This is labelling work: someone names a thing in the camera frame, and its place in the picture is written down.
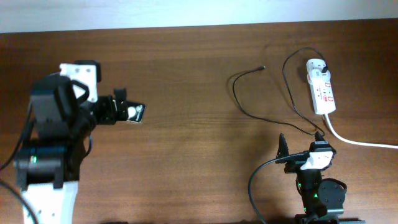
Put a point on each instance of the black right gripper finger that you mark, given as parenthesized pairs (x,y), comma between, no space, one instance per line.
(283,149)
(319,137)

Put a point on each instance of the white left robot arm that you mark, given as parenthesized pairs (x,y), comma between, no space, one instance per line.
(48,163)

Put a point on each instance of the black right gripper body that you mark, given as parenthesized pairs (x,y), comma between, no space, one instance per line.
(306,178)

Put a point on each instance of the white power strip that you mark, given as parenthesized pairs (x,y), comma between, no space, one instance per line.
(322,97)

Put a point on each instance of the white usb charger adapter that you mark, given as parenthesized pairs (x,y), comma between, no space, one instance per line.
(317,70)

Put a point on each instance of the black smartphone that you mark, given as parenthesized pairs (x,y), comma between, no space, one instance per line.
(132,111)

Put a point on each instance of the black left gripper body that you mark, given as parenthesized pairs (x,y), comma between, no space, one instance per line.
(104,115)

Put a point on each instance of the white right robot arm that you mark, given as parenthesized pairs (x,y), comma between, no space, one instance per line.
(322,198)

